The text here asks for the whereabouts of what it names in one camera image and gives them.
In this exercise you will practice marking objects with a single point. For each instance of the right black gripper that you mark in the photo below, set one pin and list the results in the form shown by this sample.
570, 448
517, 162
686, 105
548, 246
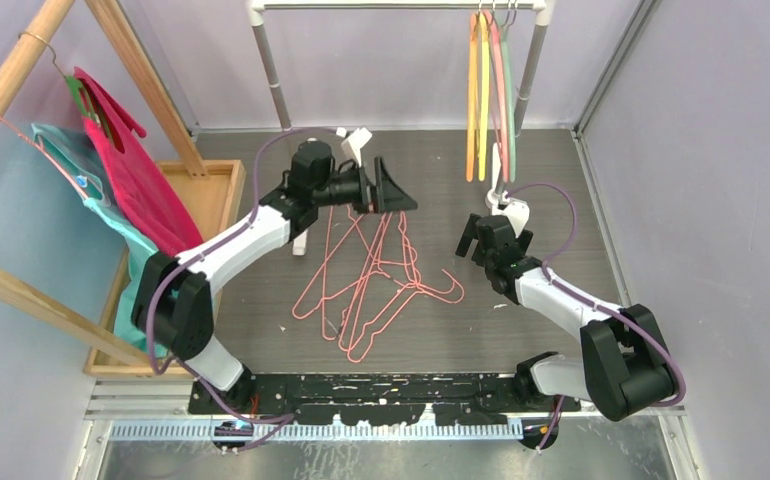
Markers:
522, 249

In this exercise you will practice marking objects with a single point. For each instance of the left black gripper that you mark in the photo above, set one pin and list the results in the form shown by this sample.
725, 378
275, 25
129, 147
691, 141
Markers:
389, 196

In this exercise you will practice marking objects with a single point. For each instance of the orange plastic hanger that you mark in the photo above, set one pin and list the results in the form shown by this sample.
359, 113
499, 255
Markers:
472, 87

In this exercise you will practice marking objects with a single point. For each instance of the yellow plastic hanger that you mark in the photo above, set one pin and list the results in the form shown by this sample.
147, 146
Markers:
483, 98

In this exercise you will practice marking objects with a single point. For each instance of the thick pink plastic hanger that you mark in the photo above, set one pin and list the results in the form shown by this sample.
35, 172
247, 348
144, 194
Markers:
499, 77

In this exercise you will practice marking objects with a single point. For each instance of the mint green plastic hanger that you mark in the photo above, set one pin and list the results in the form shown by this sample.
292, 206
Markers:
510, 161

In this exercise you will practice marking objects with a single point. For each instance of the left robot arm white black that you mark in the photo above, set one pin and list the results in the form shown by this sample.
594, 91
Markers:
174, 302

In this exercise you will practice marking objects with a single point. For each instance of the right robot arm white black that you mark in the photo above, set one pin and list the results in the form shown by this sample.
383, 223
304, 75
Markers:
625, 365

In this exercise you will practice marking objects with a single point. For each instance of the metal clothes rack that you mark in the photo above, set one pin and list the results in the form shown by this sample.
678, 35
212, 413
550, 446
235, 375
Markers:
394, 64

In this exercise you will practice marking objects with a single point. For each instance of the red garment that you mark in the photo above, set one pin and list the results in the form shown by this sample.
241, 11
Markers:
143, 194

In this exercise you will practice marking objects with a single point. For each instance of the teal garment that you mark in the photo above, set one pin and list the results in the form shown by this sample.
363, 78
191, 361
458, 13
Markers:
76, 152

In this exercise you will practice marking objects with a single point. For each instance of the green hanger gold hook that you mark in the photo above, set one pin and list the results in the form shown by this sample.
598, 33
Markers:
86, 103

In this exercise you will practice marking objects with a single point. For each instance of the pink hanger on wood rack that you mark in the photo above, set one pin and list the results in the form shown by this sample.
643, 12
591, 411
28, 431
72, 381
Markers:
78, 183

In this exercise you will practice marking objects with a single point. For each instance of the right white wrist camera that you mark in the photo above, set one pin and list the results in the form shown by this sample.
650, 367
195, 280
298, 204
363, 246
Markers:
516, 211

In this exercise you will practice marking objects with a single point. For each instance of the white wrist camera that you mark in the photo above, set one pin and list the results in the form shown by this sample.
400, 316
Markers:
352, 142
516, 211

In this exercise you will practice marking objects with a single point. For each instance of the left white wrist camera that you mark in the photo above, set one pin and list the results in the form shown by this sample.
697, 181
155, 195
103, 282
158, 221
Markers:
352, 142

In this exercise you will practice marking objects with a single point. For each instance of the aluminium frame rail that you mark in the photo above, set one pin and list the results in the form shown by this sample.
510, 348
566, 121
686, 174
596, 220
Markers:
147, 412

